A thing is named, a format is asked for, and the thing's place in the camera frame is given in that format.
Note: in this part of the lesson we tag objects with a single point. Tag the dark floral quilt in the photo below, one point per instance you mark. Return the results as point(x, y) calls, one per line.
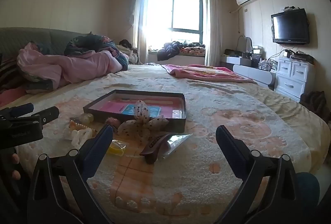
point(90, 43)

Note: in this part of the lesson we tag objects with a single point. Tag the dark shallow tray box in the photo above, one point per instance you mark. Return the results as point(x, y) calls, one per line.
point(178, 120)

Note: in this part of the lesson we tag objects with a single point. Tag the white claw hair clip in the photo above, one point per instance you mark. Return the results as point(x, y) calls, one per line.
point(81, 136)

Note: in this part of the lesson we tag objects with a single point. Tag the brown hair clip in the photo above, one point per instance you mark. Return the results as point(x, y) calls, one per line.
point(152, 149)

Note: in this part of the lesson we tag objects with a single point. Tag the black wall television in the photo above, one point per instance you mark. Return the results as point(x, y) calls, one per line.
point(289, 26)

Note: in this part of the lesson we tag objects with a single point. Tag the white sheer curtain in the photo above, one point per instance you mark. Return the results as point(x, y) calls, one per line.
point(139, 22)
point(213, 30)

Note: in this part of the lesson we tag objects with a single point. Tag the dark brown cloth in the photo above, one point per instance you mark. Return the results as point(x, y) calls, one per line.
point(314, 102)

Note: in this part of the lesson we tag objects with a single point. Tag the pile of dark clothes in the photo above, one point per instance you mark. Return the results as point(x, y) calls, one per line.
point(173, 49)

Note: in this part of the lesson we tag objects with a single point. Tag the green padded headboard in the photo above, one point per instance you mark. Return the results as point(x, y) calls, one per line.
point(31, 38)

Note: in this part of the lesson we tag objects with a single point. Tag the pink printed blanket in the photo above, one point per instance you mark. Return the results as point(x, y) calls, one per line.
point(206, 73)

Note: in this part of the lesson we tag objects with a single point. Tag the light blue card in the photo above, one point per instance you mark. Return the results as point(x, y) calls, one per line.
point(155, 111)

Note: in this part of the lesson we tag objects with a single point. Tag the pink quilt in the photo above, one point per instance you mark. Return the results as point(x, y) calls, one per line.
point(77, 66)

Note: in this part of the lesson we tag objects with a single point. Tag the pink fluffy scrunchie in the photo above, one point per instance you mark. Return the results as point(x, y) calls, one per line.
point(113, 122)

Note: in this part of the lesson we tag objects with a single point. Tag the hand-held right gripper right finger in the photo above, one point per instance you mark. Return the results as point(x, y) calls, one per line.
point(228, 145)

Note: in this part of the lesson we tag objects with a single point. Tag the person's left hand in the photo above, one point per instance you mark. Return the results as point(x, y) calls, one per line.
point(15, 159)

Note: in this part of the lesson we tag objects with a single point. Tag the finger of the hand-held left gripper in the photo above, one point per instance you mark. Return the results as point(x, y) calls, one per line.
point(47, 114)
point(22, 109)

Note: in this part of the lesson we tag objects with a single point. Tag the blue round object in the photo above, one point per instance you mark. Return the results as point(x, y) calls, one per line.
point(309, 190)

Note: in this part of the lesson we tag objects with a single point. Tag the clear plastic bag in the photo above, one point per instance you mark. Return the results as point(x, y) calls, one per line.
point(178, 142)

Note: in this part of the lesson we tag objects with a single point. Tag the white drawer cabinet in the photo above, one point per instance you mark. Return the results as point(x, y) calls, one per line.
point(294, 76)

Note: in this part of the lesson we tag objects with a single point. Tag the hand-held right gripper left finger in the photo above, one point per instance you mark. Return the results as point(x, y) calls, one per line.
point(103, 141)

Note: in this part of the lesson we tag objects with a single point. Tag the window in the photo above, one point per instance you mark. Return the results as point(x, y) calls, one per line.
point(186, 13)

